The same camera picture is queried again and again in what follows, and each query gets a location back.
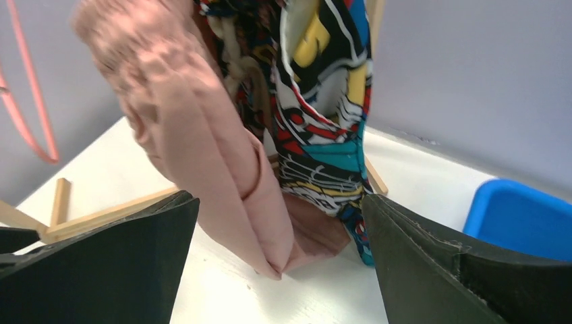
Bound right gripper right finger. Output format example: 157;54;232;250
362;194;571;324

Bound blue plastic bin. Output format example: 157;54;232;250
463;179;571;261

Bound wooden clothes rack frame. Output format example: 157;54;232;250
1;1;389;243

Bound dusty pink shorts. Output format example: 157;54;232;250
73;0;350;279

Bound colourful comic print shorts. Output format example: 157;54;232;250
196;1;374;266

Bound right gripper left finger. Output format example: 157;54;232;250
1;191;200;324

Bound pink wire hanger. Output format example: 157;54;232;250
0;0;61;165

